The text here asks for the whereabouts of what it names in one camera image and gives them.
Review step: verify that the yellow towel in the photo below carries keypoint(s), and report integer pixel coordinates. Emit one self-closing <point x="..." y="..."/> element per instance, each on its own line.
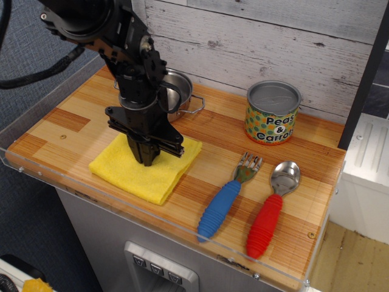
<point x="116" y="165"/>

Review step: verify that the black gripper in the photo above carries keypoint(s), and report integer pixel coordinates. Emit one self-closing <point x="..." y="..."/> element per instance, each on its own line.
<point x="148" y="131"/>

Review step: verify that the peas and carrots can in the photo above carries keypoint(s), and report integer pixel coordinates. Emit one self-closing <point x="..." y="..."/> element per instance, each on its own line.
<point x="272" y="108"/>

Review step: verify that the white plastic box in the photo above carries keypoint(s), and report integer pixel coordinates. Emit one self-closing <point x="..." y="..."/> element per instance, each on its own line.
<point x="360" y="202"/>

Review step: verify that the clear acrylic guard rail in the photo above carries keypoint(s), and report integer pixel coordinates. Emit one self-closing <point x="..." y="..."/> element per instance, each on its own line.
<point x="74" y="131"/>

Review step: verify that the stainless steel pot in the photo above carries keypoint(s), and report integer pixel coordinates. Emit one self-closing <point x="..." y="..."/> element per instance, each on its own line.
<point x="179" y="94"/>

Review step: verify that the orange object bottom left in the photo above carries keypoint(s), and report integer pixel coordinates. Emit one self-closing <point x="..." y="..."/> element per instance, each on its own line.
<point x="36" y="285"/>

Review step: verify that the blue handled fork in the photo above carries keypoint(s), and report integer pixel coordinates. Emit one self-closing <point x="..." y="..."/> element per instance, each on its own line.
<point x="217" y="210"/>

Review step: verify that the grey toy cabinet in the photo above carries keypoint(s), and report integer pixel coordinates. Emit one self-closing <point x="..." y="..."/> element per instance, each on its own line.
<point x="133" y="250"/>

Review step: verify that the red handled spoon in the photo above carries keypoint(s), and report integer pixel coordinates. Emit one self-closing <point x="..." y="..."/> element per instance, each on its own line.
<point x="284" y="179"/>

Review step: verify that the black right post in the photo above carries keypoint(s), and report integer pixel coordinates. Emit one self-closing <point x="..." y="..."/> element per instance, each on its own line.
<point x="367" y="79"/>

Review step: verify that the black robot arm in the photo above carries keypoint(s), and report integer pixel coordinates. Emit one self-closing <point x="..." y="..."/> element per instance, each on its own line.
<point x="113" y="29"/>

